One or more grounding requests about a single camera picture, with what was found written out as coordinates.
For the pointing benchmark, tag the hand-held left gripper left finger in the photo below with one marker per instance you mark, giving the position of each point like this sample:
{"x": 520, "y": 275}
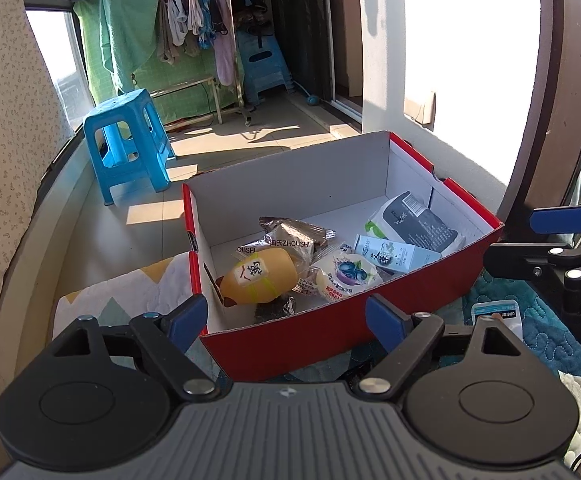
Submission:
{"x": 188, "y": 317}

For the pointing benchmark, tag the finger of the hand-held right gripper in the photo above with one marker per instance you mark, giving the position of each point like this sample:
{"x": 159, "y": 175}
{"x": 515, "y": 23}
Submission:
{"x": 565, "y": 220}
{"x": 520, "y": 260}

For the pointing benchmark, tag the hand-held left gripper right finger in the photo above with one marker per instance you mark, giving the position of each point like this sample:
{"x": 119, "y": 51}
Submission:
{"x": 385, "y": 320}

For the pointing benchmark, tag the white face mask sachet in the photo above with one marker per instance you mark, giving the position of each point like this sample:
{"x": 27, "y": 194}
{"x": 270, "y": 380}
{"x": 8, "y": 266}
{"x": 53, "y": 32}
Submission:
{"x": 500, "y": 310}

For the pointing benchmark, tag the blueberry bread packet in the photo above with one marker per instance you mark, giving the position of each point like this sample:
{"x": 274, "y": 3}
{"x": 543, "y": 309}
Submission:
{"x": 345, "y": 275}

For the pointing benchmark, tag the light blue small box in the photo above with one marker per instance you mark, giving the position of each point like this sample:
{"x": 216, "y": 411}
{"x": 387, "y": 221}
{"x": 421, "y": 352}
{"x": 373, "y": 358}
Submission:
{"x": 395, "y": 257}

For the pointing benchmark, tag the red cardboard box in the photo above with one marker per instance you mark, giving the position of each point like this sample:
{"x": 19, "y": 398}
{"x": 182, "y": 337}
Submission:
{"x": 320, "y": 340}

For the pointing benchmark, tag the small black packet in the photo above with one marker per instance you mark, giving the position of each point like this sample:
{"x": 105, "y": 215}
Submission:
{"x": 275, "y": 310}

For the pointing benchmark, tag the white grey wet wipes pack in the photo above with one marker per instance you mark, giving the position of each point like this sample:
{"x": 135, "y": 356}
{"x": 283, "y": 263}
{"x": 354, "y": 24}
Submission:
{"x": 420, "y": 225}

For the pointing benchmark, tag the silver snack packet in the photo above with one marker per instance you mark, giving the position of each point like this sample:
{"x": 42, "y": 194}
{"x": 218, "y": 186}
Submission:
{"x": 295, "y": 240}

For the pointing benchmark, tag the teal patchwork quilt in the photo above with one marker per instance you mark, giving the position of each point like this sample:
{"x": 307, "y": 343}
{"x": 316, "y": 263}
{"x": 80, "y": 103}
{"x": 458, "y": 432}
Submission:
{"x": 550, "y": 345}

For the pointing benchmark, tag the clothes drying rack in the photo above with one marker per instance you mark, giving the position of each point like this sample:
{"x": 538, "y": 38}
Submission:
{"x": 218, "y": 105}

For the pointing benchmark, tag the blue plastic stool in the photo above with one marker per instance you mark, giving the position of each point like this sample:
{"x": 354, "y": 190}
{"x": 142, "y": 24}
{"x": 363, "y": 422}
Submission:
{"x": 120, "y": 110}

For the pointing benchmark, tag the small blue ball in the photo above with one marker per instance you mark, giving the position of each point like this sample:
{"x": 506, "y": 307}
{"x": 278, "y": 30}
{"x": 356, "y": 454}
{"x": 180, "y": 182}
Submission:
{"x": 313, "y": 100}

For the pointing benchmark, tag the floral beige curtain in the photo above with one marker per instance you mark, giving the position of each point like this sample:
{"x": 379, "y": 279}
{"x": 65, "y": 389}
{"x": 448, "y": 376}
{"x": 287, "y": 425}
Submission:
{"x": 5, "y": 160}

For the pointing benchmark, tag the stack of blue stools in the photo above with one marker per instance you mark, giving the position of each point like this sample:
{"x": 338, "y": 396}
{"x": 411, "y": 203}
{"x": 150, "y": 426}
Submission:
{"x": 265, "y": 67}

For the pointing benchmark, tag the lilac hanging cloth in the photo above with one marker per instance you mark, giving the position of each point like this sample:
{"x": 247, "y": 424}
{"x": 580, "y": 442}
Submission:
{"x": 224, "y": 50}

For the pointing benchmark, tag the glass window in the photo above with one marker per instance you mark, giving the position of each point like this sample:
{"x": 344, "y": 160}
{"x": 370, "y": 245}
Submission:
{"x": 55, "y": 65}

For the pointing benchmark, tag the dark sliding door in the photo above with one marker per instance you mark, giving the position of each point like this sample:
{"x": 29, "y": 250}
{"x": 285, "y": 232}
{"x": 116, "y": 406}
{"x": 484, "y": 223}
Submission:
{"x": 300, "y": 35}

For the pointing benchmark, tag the row of hanging socks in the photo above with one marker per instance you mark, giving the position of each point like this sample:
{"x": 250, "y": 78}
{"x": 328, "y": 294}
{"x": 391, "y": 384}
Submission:
{"x": 190, "y": 15}

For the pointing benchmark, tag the green towel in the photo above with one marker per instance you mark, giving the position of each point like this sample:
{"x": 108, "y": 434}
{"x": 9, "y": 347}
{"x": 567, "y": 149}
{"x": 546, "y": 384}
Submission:
{"x": 130, "y": 20}

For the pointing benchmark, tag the dark brown window frame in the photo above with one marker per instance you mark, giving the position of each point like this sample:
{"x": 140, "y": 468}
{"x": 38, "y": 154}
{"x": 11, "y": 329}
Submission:
{"x": 560, "y": 110}

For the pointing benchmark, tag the beige wall socket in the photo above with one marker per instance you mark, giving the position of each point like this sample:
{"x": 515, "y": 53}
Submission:
{"x": 420, "y": 109}

